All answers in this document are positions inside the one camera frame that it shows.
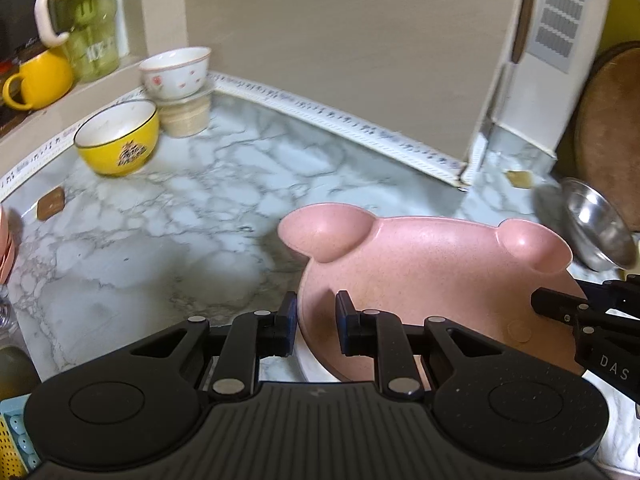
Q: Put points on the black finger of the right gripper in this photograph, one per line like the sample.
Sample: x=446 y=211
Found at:
x=558 y=306

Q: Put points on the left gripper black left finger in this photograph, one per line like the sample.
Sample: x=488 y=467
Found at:
x=240 y=346

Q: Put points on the stainless steel bowl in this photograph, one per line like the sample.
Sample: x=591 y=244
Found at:
x=595 y=230

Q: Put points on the yellow adhesive pad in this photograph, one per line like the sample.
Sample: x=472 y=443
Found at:
x=520 y=179

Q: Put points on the green glass jar with handle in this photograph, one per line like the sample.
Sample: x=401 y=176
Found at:
x=85 y=30

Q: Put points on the round wooden cutting board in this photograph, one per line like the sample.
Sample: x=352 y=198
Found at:
x=606 y=134

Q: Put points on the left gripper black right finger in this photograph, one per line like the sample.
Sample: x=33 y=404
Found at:
x=390 y=343

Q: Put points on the stack of pink plates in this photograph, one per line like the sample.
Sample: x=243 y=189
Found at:
x=7 y=248

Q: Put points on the beige ribbed cup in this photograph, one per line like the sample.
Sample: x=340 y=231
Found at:
x=186 y=117

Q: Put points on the pink bear-shaped plate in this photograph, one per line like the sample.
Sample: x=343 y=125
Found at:
x=479 y=276

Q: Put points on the olive green round object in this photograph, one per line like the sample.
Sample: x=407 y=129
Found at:
x=18 y=375

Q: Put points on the white floral bowl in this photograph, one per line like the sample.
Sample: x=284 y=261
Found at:
x=175 y=74

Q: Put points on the white knife rack box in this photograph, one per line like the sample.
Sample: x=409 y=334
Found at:
x=535 y=98

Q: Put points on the brown adhesive pad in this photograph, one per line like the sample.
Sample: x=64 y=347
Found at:
x=50 y=204

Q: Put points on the yellow mug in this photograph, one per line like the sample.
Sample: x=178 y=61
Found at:
x=44 y=79

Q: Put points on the steel cleaver with wooden handle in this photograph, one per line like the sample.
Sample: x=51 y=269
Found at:
x=525 y=16

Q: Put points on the yellow ceramic bowl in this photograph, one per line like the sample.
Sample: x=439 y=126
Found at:
x=119 y=139

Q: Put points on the blue yellow basket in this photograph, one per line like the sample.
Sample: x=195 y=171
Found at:
x=18 y=455

